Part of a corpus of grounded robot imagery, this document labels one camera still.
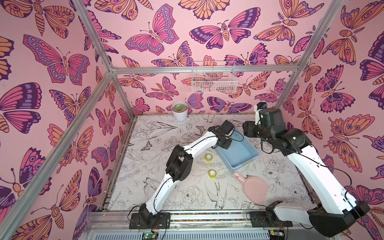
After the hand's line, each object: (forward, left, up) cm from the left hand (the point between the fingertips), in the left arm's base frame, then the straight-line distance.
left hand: (228, 142), depth 95 cm
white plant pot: (+24, +32, +1) cm, 41 cm away
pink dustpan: (-27, -13, -7) cm, 30 cm away
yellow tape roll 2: (-18, +11, -6) cm, 22 cm away
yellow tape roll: (-7, +12, -6) cm, 15 cm away
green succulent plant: (+28, +33, +6) cm, 44 cm away
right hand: (-8, -3, +27) cm, 28 cm away
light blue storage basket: (-2, -10, -8) cm, 13 cm away
